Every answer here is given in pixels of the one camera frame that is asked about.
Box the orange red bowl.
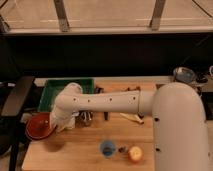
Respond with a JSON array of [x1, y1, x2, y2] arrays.
[[25, 112, 54, 134]]

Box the dark purple bowl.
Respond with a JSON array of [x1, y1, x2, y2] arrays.
[[26, 131, 52, 140]]

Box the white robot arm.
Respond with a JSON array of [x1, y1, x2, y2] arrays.
[[50, 82, 210, 171]]

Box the green plastic tray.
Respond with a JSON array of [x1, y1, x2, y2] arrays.
[[38, 78, 94, 112]]

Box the dark red grapes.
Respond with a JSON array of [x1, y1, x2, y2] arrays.
[[123, 86, 141, 92]]

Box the small metal cup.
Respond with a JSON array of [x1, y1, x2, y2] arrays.
[[80, 111, 93, 127]]

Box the yellow banana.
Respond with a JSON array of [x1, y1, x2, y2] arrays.
[[120, 113, 144, 124]]

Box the white measuring cup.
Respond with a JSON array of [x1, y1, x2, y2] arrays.
[[61, 113, 79, 130]]

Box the blue cup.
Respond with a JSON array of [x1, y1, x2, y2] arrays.
[[99, 140, 116, 158]]

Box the small dark object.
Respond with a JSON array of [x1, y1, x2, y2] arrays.
[[118, 146, 126, 153]]

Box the red yellow apple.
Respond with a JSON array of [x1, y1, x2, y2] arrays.
[[128, 146, 143, 163]]

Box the metal bowl on shelf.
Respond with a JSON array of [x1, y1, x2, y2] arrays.
[[173, 67, 196, 83]]

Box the black chair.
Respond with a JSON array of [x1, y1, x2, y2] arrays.
[[0, 76, 35, 171]]

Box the black handled tool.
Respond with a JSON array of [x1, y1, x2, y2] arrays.
[[94, 86, 109, 121]]

